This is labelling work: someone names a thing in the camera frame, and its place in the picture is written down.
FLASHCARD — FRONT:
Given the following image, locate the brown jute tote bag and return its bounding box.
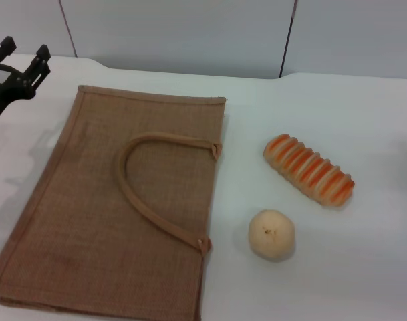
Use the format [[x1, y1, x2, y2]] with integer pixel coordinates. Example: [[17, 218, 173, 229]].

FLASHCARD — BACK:
[[0, 85, 228, 321]]

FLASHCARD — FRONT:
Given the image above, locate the orange striped bread loaf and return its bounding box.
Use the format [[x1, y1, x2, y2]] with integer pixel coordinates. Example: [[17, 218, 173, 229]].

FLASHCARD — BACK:
[[263, 133, 356, 209]]

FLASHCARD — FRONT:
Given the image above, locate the round pale egg yolk pastry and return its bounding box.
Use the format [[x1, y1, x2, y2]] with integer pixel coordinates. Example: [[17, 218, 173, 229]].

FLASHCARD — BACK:
[[248, 209, 296, 263]]

